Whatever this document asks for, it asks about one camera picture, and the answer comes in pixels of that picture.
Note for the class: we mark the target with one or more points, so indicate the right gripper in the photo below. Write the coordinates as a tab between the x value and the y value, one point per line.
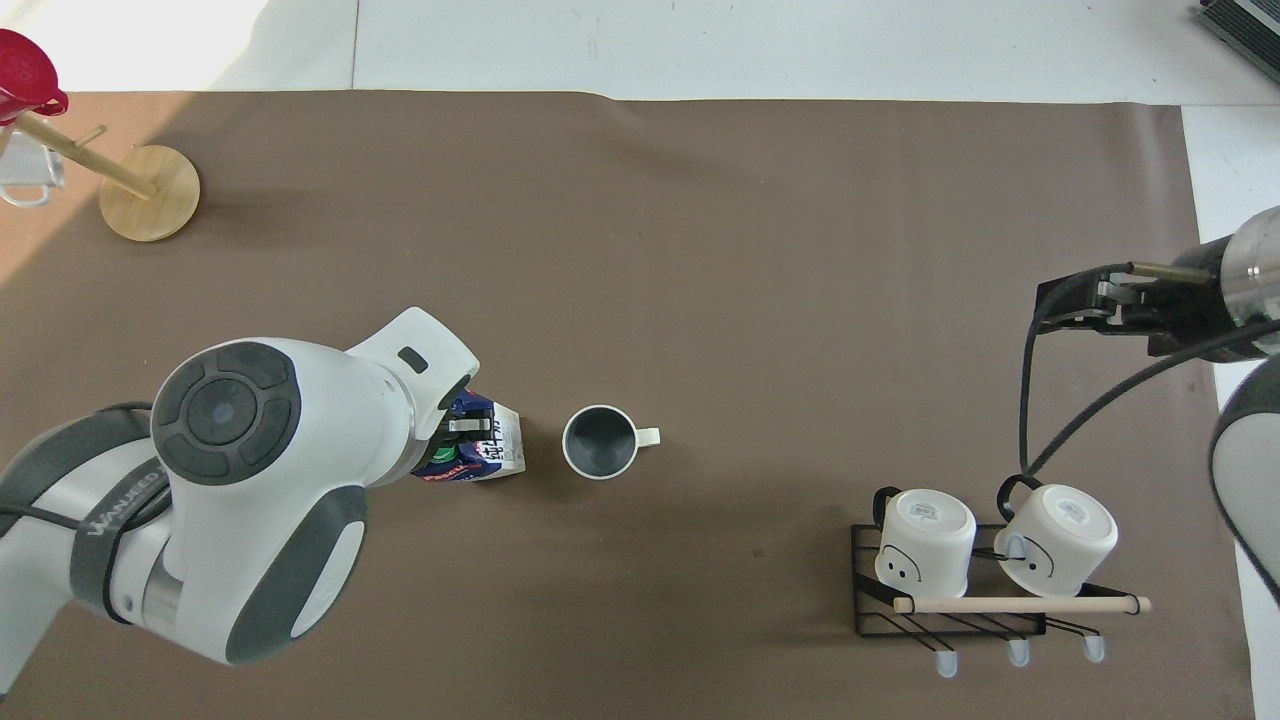
1195	300

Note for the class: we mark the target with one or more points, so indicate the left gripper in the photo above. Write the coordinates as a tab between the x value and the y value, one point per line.
450	408

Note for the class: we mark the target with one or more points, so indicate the blue white milk carton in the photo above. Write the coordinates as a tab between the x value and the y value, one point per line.
495	450

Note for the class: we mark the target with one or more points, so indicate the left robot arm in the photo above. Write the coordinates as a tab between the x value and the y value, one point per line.
250	520

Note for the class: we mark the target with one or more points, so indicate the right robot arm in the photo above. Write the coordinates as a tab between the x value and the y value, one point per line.
1255	265

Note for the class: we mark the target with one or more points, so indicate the white cup grey inside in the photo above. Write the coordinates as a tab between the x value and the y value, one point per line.
598	442

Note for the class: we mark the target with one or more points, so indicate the red cup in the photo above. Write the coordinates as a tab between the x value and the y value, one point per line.
25	70

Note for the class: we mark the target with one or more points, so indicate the white mug with face print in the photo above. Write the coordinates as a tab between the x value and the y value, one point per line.
925	540
1062	540

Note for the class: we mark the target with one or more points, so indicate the grey ribbed device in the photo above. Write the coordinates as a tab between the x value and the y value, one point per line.
1245	22

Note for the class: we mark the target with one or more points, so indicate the wooden mug tree stand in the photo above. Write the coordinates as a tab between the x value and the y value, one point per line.
150	195

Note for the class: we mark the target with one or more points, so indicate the clear glass mug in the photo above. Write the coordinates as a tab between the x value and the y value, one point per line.
35	170

